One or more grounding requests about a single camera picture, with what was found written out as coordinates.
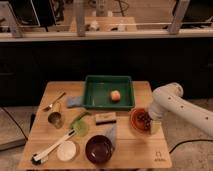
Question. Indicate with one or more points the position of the metal cup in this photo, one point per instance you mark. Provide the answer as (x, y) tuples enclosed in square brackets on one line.
[(55, 117)]

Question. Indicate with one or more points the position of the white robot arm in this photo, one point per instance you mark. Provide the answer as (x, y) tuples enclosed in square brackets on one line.
[(170, 98)]

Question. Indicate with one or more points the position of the green spatula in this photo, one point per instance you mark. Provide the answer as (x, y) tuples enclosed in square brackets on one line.
[(79, 126)]

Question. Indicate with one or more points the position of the dark grape bunch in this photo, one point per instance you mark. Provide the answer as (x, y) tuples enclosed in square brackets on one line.
[(144, 121)]

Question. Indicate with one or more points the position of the green plastic tray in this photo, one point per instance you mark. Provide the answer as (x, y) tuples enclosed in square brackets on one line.
[(98, 89)]

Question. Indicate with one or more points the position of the orange peach fruit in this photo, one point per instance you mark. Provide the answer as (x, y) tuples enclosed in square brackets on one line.
[(115, 95)]

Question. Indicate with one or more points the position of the blue triangular cloth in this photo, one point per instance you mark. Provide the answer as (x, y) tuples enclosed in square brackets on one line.
[(110, 133)]

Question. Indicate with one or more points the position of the gold spoon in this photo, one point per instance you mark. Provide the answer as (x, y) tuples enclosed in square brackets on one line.
[(47, 108)]

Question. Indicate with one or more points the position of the dark purple bowl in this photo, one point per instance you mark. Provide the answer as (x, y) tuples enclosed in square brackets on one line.
[(99, 149)]

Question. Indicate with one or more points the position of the orange round plate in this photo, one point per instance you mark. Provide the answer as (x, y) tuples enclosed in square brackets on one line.
[(133, 119)]

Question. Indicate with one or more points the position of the brown wooden block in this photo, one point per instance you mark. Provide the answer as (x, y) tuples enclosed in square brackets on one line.
[(105, 118)]

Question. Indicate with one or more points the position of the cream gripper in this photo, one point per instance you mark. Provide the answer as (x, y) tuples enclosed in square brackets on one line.
[(154, 126)]

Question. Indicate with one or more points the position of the white round lid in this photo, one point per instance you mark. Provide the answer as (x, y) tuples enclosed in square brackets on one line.
[(66, 151)]

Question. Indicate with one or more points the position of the white tongs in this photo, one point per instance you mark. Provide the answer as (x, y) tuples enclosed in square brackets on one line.
[(37, 158)]

